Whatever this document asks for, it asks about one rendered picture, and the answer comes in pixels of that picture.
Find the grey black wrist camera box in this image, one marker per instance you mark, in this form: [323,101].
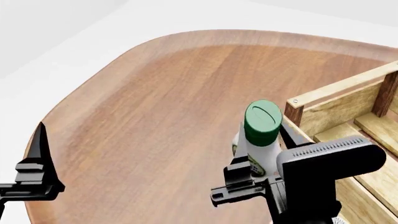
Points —
[311,168]

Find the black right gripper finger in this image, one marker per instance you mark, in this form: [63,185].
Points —
[237,172]
[290,138]

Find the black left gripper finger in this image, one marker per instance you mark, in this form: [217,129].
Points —
[42,163]

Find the white salad dressing bottle green cap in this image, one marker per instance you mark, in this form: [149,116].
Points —
[259,149]

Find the light wooden slatted tray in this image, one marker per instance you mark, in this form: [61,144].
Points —
[351,112]

